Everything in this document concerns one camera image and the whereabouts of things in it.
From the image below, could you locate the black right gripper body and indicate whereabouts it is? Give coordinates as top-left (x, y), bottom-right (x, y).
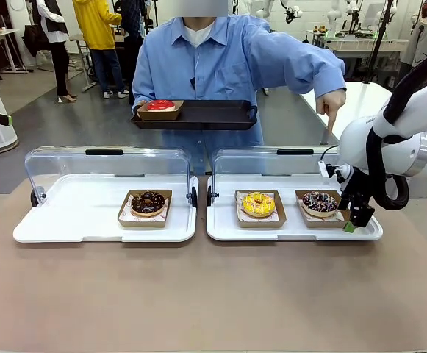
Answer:
top-left (340, 165), bottom-right (375, 209)

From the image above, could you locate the dark white-drizzled sprinkled donut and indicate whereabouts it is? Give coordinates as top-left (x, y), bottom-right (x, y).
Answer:
top-left (301, 190), bottom-right (339, 218)

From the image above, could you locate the chocolate sprinkled donut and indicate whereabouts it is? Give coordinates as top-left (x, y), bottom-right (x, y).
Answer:
top-left (295, 189), bottom-right (352, 229)
top-left (130, 190), bottom-right (166, 218)

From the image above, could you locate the black serving tray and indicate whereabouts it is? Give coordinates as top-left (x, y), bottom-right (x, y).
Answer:
top-left (129, 99), bottom-right (259, 131)

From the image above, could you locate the red glazed donut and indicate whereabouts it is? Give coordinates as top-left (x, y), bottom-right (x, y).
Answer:
top-left (136, 100), bottom-right (185, 122)
top-left (146, 99), bottom-right (178, 113)

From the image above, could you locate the person's left forearm blue sleeve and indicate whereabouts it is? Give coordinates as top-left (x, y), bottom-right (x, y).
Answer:
top-left (286, 35), bottom-right (348, 99)

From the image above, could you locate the person's right forearm blue sleeve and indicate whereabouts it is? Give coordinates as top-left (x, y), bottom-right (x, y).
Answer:
top-left (132, 69), bottom-right (157, 107)

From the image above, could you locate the yellow sprinkled donut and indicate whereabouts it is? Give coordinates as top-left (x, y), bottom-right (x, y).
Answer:
top-left (234, 190), bottom-right (287, 229)
top-left (241, 191), bottom-right (276, 218)

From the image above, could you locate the person in black vest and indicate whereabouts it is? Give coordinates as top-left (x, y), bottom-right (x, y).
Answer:
top-left (32, 0), bottom-right (79, 104)

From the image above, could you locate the person in yellow jacket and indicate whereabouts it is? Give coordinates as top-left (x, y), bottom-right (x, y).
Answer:
top-left (72, 0), bottom-right (130, 99)

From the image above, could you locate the person in dark clothes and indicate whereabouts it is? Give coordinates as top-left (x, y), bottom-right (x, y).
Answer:
top-left (118, 0), bottom-right (152, 41)

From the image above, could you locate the person in blue shirt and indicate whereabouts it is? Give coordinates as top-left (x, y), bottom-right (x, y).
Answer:
top-left (132, 14), bottom-right (348, 176)

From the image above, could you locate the person's left hand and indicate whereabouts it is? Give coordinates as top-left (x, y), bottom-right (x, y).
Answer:
top-left (315, 89), bottom-right (348, 133)

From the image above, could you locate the white paper liner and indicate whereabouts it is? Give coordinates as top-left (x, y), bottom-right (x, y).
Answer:
top-left (236, 191), bottom-right (278, 224)
top-left (119, 198), bottom-right (172, 222)
top-left (300, 204), bottom-right (346, 223)

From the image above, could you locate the white display tray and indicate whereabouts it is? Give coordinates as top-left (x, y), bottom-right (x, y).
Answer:
top-left (12, 174), bottom-right (200, 244)
top-left (206, 174), bottom-right (384, 243)

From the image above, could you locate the clear plastic display lid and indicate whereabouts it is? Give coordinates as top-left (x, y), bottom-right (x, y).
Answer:
top-left (207, 146), bottom-right (341, 207)
top-left (24, 146), bottom-right (198, 207)

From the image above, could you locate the white workbench with equipment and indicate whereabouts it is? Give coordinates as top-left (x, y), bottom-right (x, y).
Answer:
top-left (321, 35), bottom-right (409, 65)

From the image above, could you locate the black tripod pole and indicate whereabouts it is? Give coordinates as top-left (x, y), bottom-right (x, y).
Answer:
top-left (361, 0), bottom-right (398, 85)

